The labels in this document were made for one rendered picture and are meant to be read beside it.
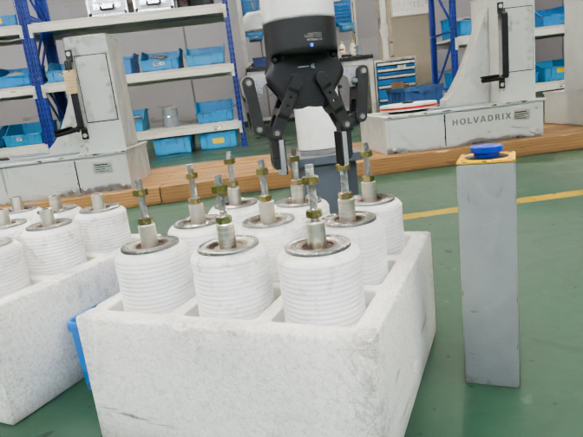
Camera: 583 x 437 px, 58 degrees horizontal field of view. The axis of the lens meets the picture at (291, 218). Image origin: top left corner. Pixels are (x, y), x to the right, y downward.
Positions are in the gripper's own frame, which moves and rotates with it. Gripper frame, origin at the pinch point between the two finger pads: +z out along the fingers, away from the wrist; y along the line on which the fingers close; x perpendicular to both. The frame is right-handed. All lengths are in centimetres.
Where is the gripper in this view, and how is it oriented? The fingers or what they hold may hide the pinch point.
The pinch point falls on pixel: (312, 157)
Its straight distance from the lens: 57.4
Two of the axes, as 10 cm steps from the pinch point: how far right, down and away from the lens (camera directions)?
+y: 9.6, -1.6, 2.3
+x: -2.6, -2.0, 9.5
